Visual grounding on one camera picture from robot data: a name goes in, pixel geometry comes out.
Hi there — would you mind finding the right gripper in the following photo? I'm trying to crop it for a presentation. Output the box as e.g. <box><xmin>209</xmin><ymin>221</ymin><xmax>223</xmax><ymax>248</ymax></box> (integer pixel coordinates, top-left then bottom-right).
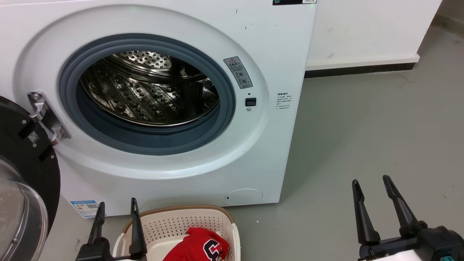
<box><xmin>352</xmin><ymin>175</ymin><xmax>464</xmax><ymax>261</ymax></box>

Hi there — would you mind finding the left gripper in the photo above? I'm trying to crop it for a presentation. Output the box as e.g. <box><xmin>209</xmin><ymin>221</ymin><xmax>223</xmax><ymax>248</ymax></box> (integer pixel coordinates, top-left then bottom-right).
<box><xmin>75</xmin><ymin>198</ymin><xmax>148</xmax><ymax>261</ymax></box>

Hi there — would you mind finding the red garment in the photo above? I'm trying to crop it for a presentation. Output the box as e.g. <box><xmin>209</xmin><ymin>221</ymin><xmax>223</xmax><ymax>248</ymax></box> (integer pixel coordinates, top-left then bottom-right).
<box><xmin>163</xmin><ymin>227</ymin><xmax>230</xmax><ymax>261</ymax></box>

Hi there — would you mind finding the cream perforated laundry basket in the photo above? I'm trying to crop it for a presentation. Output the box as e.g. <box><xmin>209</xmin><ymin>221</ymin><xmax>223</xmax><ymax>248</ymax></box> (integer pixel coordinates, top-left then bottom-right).
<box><xmin>112</xmin><ymin>205</ymin><xmax>241</xmax><ymax>261</ymax></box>

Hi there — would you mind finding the black glass washer door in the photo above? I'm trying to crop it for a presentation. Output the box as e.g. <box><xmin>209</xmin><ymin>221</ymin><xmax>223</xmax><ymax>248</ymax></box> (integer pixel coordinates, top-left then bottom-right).
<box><xmin>0</xmin><ymin>96</ymin><xmax>62</xmax><ymax>261</ymax></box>

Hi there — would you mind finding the stainless steel washing machine drum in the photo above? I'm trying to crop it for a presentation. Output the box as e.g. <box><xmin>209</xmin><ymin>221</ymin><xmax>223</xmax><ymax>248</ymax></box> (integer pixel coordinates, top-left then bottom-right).
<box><xmin>80</xmin><ymin>50</ymin><xmax>220</xmax><ymax>127</ymax></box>

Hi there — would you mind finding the blue energy label sticker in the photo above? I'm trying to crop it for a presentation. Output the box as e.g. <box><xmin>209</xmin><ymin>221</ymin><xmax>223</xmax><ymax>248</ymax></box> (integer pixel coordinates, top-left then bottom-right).
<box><xmin>70</xmin><ymin>200</ymin><xmax>100</xmax><ymax>218</ymax></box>

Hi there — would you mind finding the white front-load washing machine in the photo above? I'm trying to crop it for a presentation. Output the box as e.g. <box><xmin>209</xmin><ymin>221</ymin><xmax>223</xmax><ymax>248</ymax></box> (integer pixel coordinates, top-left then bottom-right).
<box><xmin>0</xmin><ymin>0</ymin><xmax>318</xmax><ymax>218</ymax></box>

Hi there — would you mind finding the metal door hinge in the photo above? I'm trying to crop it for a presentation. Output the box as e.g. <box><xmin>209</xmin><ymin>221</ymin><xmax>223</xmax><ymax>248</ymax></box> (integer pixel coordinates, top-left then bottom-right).
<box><xmin>28</xmin><ymin>91</ymin><xmax>71</xmax><ymax>146</ymax></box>

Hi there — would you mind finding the grey rubber door gasket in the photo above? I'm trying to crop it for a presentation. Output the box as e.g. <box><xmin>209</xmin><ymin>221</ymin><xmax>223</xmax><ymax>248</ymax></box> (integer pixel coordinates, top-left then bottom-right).
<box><xmin>58</xmin><ymin>33</ymin><xmax>236</xmax><ymax>156</ymax></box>

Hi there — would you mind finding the grey warning sticker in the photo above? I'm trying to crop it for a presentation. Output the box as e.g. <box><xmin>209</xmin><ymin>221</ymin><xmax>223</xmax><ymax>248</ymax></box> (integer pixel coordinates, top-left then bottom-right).
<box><xmin>223</xmin><ymin>56</ymin><xmax>253</xmax><ymax>90</ymax></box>

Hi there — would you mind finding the black wall baseboard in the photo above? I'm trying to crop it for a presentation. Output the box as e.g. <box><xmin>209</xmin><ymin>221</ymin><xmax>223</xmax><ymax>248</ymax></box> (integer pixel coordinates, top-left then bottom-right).
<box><xmin>304</xmin><ymin>62</ymin><xmax>416</xmax><ymax>79</ymax></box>

